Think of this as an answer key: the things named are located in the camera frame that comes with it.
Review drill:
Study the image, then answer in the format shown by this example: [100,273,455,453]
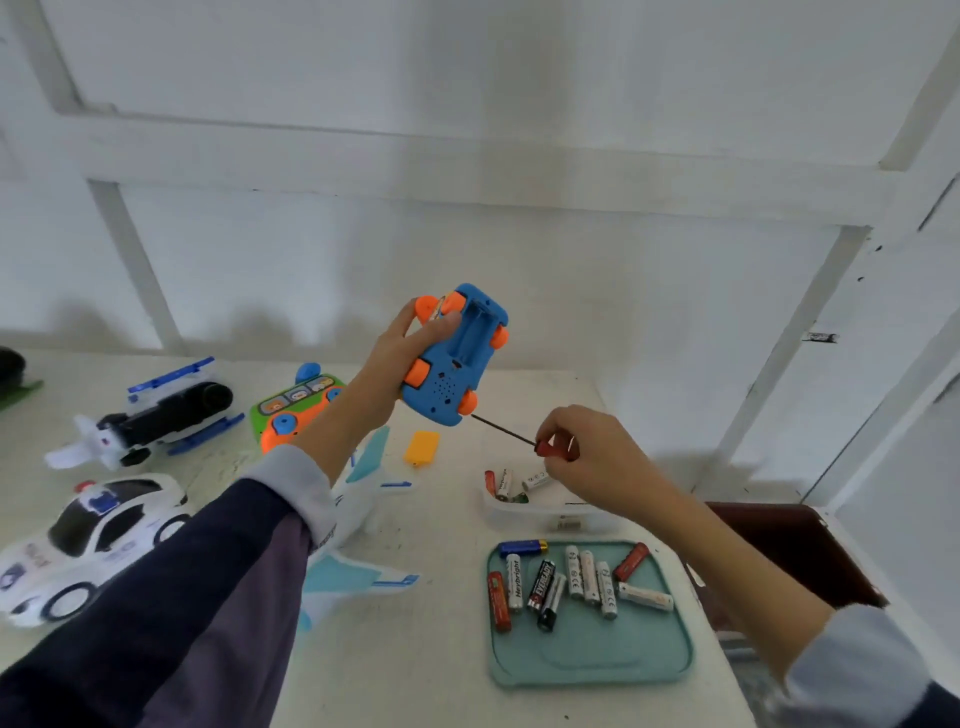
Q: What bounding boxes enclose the person's left hand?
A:
[349,297,464,430]

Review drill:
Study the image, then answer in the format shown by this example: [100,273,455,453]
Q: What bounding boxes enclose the person's right hand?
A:
[534,405,666,520]

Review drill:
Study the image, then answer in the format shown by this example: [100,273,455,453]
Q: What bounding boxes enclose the blue orange toy car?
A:
[399,282,511,429]

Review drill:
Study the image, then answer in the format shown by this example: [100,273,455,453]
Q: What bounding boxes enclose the red handled screwdriver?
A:
[471,414,581,460]

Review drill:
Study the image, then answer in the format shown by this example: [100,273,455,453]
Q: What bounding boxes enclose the person's left forearm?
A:
[0,386,399,728]

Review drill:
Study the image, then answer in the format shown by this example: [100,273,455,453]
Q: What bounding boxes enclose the person's right forearm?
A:
[636,486,960,728]

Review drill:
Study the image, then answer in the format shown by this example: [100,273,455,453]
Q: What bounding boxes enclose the clear plastic container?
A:
[481,468,625,536]

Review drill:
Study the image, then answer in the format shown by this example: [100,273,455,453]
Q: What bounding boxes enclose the yellow plastic battery cover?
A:
[404,430,442,468]

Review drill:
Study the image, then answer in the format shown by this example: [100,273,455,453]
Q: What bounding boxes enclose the pile of assorted batteries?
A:
[487,539,675,635]

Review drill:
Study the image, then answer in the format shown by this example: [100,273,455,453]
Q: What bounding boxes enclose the green orange toy phone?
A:
[249,362,348,456]

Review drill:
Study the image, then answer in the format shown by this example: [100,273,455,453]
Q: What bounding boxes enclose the white blue toy airplane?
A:
[296,425,422,636]

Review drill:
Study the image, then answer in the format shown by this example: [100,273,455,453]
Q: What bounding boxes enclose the teal plastic tray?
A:
[485,539,696,690]

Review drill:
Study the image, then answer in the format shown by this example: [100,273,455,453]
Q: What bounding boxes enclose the dark brown wooden chair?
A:
[684,501,891,655]

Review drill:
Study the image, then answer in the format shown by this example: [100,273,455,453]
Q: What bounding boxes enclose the black white toy helicopter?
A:
[43,356,247,473]

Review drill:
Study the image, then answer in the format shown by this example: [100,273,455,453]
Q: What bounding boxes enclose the white toy police car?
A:
[0,472,193,630]

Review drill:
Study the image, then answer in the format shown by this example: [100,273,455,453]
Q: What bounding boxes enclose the dark toy with green base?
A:
[0,345,45,413]

